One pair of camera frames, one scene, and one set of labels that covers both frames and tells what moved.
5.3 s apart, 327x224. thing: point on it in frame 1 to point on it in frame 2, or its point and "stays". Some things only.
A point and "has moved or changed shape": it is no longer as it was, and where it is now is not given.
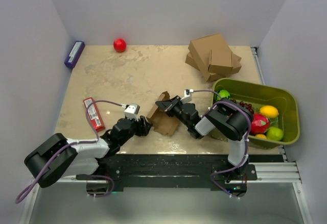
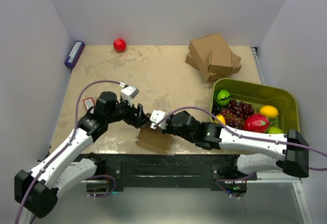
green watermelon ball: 223,93 stays
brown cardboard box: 162,121 has moved or changed shape
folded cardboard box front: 224,61 stays
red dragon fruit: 260,123 stays
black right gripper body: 177,111 to 171,129
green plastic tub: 258,95 stays
